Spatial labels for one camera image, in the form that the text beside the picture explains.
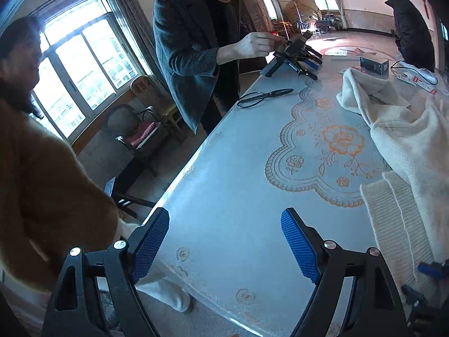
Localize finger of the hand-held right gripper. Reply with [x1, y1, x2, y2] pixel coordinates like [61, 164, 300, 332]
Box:
[417, 260, 449, 278]
[401, 284, 428, 307]

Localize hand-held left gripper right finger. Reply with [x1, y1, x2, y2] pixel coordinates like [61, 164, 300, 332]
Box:
[280, 207, 413, 337]

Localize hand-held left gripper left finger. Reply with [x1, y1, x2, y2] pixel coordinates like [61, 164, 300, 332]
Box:
[42, 207, 171, 337]

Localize cream knitted sweater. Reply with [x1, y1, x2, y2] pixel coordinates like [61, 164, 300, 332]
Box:
[336, 67, 449, 310]

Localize floral embossed tablecloth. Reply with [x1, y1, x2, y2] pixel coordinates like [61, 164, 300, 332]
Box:
[135, 50, 449, 337]

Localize red seat cushion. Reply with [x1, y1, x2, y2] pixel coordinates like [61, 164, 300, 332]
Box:
[125, 120, 157, 147]

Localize dark wooden armchair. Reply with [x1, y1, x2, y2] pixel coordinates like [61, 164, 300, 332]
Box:
[102, 104, 173, 177]

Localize black scissors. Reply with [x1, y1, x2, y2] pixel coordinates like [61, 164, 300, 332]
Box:
[237, 88, 295, 109]

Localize spare hand-held gripper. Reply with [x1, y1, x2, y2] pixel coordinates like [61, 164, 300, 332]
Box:
[261, 30, 318, 81]
[299, 44, 324, 71]

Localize red and white packet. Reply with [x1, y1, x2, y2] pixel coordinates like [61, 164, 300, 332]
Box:
[396, 70, 437, 94]

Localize black cardboard box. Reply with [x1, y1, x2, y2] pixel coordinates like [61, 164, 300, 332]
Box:
[359, 55, 390, 76]

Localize large barred window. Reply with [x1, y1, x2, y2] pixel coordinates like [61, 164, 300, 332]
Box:
[29, 0, 152, 142]

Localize grey curtain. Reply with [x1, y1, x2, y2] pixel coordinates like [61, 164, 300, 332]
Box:
[101, 0, 169, 89]

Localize parked tricycle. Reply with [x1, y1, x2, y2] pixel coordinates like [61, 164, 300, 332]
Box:
[313, 13, 345, 34]

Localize large straw basket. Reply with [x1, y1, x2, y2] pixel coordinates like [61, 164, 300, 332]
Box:
[283, 0, 323, 31]

